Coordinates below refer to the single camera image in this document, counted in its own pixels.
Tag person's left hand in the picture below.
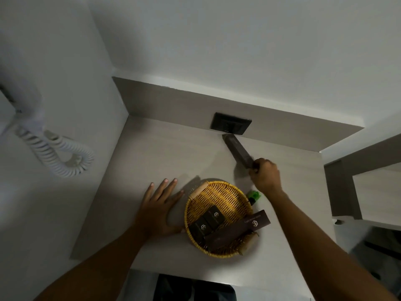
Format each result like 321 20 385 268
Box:
134 178 186 241

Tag person's right hand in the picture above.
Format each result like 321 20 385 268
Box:
249 158 284 200

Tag long dark brown box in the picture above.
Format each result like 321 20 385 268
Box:
222 133 259 171

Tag person's right forearm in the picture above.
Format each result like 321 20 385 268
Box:
268 189 393 301

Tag person's left forearm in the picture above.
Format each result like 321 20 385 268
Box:
34 221 151 301

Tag small dark brown box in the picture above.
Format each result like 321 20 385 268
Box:
189 217 214 245
203 205 226 231

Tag green capped bottle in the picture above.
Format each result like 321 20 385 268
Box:
247 190 262 207

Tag round wicker basket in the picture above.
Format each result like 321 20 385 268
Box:
184 180 261 259

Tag person's dark trousers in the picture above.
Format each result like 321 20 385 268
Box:
153 274 236 301

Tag long brown printed box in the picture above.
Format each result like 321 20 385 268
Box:
203 209 272 253

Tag grey wooden back panel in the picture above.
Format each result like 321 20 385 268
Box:
112 76 364 153

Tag grey framed mirror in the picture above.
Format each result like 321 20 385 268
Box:
324 133 401 232

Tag black wall socket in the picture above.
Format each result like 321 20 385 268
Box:
210 112 252 136

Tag white coiled cord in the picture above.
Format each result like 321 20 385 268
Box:
15 125 96 179

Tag white wall handset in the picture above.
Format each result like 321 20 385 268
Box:
0 67 43 136

